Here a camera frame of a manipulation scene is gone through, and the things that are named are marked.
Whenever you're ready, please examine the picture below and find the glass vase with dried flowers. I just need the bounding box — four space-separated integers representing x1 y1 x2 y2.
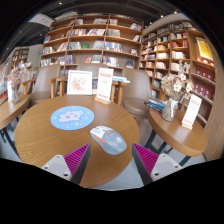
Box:
159 61 195 123

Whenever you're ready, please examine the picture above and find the distant wooden bookshelf unit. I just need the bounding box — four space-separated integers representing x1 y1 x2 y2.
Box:
11 46 30 69

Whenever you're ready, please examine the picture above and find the round blue mouse pad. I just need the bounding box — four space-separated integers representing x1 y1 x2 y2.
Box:
50 105 96 131

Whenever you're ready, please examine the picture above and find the brown upholstered armchair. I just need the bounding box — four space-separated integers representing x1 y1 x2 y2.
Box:
19 64 63 106
59 63 129 106
121 67 154 119

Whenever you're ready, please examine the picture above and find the curved wooden bookshelf unit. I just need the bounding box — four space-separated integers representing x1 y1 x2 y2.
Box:
139 19 224 161

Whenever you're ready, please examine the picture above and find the wooden side table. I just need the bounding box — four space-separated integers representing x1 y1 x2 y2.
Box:
0 93 30 154
146 106 209 168

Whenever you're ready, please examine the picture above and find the small white table sign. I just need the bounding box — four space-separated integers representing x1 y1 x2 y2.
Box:
180 93 203 130

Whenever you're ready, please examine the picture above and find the white hanging ceiling sign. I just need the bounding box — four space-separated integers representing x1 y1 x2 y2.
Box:
28 13 56 28

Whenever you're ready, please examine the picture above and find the pale blue book stack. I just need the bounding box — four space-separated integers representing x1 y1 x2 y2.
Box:
111 75 131 84

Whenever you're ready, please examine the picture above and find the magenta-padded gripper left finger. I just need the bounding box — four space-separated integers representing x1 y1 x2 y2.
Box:
41 143 92 186

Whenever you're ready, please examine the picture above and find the wooden bookshelf unit with books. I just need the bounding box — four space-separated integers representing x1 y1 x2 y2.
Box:
39 13 145 78

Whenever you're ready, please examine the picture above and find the white sign on wooden base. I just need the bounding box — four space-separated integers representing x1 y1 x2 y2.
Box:
94 67 115 105

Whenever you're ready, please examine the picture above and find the vase with pink dried flowers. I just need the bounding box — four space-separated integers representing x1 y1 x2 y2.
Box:
7 66 36 105

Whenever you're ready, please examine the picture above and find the grey computer mouse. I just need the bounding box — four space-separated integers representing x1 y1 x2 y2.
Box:
89 125 128 156

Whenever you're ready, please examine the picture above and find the stack of books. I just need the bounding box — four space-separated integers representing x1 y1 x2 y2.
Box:
143 96 168 114

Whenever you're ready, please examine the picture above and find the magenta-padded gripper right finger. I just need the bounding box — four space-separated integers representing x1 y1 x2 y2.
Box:
131 143 184 186

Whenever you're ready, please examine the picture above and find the white framed floral picture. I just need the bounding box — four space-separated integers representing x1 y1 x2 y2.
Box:
66 69 93 96

